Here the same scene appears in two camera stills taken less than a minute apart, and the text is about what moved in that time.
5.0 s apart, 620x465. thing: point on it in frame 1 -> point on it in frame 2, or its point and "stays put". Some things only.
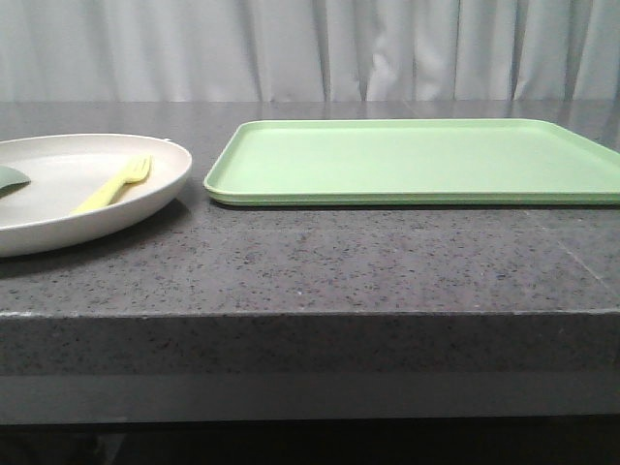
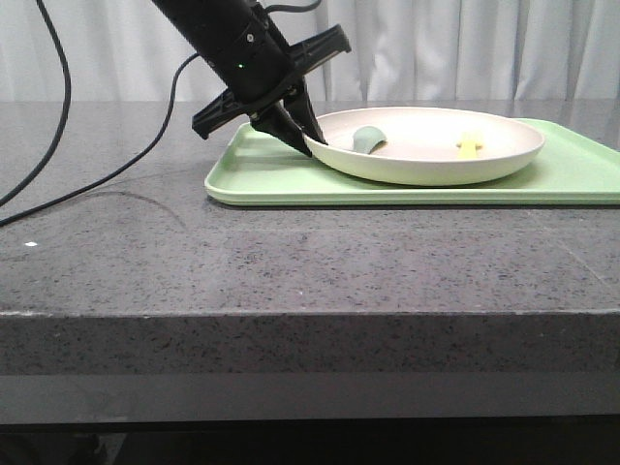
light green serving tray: x=413 y=163 stays put
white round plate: x=81 y=182 -> x=423 y=145
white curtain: x=310 y=50 stays put
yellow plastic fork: x=138 y=174 -> x=469 y=147
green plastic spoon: x=12 y=181 -> x=369 y=139
